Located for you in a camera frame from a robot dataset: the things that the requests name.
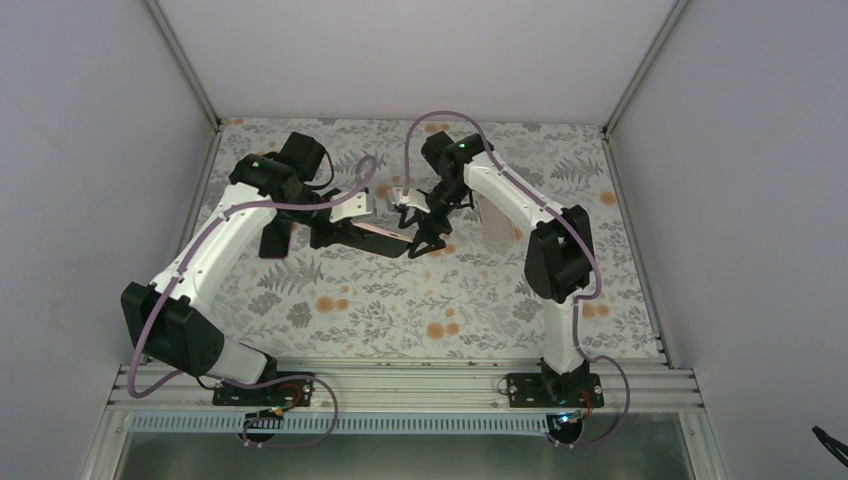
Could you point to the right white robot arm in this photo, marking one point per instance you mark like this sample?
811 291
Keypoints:
559 257

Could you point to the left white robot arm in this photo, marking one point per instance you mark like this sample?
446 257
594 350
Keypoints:
167 318

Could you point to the black object at corner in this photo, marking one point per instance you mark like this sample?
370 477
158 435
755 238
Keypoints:
834 446

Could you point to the slotted white cable duct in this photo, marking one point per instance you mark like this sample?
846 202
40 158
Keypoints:
347 423

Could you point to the bare black phone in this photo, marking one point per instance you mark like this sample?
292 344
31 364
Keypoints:
275 240

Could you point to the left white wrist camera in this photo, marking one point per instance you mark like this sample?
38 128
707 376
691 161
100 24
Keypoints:
357 208

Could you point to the floral patterned table mat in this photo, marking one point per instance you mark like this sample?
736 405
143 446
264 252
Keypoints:
468 300

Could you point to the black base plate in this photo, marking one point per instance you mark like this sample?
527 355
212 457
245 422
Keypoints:
533 390
294 392

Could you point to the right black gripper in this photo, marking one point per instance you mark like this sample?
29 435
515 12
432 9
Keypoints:
424 232

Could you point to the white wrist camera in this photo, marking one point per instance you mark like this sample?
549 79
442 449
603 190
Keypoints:
357 208
401 199

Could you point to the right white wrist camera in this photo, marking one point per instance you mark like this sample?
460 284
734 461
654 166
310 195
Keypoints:
401 199

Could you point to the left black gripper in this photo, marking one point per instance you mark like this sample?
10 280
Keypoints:
335 235

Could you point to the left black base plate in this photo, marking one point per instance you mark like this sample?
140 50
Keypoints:
294 392

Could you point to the aluminium rail frame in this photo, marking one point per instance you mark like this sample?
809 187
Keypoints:
427 386

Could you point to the beige phone case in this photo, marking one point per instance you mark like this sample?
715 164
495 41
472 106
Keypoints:
497 227

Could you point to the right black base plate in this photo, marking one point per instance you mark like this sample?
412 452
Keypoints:
533 390

